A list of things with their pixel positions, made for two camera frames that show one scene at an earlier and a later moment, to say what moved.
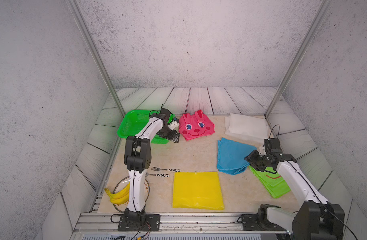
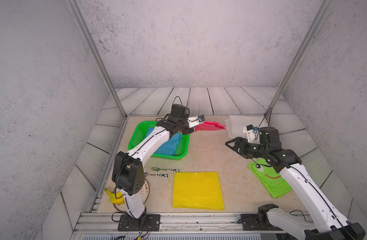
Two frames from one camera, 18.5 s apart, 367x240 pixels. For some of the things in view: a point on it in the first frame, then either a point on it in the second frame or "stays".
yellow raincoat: [201, 189] stays
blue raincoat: [231, 156] → [171, 147]
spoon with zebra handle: [160, 175] stays
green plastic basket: [133, 120] → [138, 132]
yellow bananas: [120, 197] stays
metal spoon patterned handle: [158, 169] stays
